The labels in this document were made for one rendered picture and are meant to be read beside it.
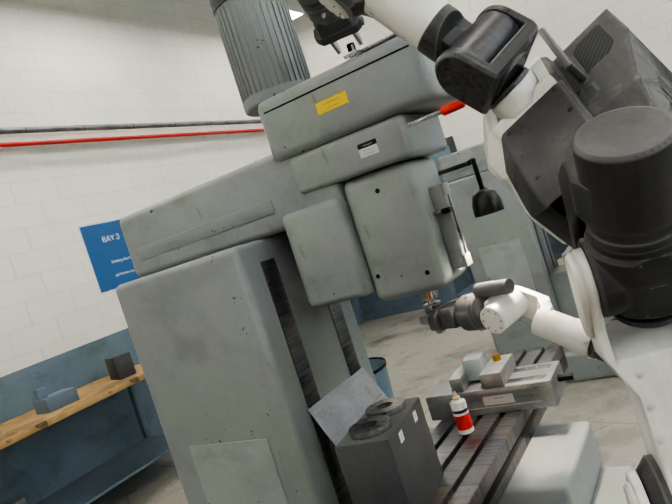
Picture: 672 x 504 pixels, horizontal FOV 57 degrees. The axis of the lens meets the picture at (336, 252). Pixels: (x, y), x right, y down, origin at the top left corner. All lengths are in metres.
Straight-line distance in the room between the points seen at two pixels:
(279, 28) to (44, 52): 5.12
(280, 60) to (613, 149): 1.09
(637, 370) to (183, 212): 1.32
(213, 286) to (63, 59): 5.29
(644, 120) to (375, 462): 0.80
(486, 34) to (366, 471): 0.83
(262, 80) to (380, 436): 0.93
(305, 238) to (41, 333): 4.32
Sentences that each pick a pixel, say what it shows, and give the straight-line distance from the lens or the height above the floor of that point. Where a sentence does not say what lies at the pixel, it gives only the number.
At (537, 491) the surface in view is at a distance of 1.54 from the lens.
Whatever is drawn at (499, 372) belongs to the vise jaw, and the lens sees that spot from 1.71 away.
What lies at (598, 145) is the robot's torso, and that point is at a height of 1.53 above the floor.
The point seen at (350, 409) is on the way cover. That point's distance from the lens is 1.82.
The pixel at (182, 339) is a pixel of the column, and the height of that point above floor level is 1.36.
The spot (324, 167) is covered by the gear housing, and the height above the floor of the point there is 1.68.
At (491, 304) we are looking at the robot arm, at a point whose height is 1.26.
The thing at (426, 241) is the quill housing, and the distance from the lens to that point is 1.48.
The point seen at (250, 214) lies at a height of 1.63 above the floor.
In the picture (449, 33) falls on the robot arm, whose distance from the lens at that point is 1.13.
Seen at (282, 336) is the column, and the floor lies 1.29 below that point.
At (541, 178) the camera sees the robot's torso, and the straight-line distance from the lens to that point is 0.99.
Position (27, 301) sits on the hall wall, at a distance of 5.73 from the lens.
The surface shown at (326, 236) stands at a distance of 1.57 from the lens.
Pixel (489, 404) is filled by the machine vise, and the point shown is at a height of 0.95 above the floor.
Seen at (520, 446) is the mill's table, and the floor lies 0.87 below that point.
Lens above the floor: 1.54
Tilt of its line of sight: 3 degrees down
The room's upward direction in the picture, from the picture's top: 18 degrees counter-clockwise
